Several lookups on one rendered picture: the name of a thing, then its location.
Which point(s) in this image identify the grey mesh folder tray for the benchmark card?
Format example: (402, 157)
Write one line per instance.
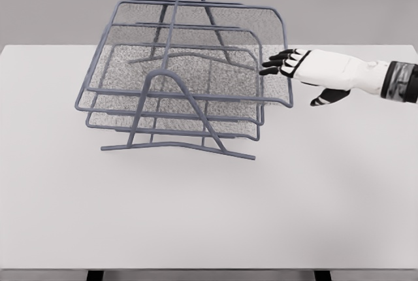
(124, 118)
(170, 128)
(196, 16)

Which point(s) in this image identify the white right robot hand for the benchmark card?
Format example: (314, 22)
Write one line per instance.
(326, 68)

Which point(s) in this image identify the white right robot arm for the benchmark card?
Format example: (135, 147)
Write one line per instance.
(375, 76)

